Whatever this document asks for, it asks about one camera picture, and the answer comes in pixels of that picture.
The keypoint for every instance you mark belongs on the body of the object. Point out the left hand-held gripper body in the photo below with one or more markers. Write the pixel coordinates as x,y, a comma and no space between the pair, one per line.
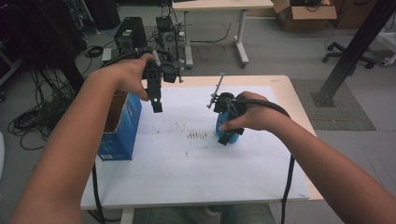
169,73

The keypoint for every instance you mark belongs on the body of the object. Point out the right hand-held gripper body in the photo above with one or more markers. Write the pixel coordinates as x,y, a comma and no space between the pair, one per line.
225,104

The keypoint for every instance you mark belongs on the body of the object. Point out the blue bottle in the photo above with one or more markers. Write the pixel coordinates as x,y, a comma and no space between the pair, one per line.
221,129

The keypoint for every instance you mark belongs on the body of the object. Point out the blue cardboard box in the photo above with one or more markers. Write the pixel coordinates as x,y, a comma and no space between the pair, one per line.
124,130

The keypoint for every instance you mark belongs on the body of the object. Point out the person's left hand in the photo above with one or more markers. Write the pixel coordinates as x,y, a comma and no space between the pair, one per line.
127,77

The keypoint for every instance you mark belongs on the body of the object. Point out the person's right hand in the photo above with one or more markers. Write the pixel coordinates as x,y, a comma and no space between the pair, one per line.
258,116

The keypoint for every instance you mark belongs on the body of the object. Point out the grey open computer case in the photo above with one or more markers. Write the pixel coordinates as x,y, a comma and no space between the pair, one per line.
168,39

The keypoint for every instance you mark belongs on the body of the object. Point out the black computer tower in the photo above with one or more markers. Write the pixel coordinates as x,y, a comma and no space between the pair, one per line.
130,35

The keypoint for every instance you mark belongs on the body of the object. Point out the white table mat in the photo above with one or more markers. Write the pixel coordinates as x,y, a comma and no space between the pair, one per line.
186,174

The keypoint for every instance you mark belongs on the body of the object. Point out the small grey power supply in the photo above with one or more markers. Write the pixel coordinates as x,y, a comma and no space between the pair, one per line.
106,55

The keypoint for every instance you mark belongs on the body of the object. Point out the person's right leg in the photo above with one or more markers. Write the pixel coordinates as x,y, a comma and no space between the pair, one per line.
249,215

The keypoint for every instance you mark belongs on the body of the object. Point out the person's leg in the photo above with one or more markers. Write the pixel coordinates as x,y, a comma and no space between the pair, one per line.
249,215
168,216

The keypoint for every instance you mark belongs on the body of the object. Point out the wooden desk with white legs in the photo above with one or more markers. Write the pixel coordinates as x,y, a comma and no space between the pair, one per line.
224,4

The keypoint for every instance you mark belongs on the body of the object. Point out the person's left leg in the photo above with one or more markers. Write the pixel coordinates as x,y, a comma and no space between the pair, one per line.
168,216

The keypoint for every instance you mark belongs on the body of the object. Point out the open cardboard box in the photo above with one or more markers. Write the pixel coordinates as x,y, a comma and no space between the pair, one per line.
306,17

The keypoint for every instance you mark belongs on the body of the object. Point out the grey floor mat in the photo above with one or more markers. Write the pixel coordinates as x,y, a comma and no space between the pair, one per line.
348,118

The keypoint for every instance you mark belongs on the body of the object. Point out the black office chair base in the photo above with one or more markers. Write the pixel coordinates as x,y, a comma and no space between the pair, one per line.
337,53

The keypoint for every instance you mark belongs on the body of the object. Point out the white table leg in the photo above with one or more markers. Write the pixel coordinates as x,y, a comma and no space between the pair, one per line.
127,216

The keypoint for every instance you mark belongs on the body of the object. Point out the black curtain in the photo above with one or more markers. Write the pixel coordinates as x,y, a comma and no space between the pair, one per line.
37,31

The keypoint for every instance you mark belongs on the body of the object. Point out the brown cardboard box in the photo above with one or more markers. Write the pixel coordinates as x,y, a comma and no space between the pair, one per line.
355,14

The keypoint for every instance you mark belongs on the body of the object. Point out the white device on floor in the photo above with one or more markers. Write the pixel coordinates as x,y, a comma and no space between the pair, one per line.
387,60

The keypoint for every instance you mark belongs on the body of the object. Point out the black metal stand post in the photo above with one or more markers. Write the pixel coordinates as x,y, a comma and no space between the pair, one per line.
358,46

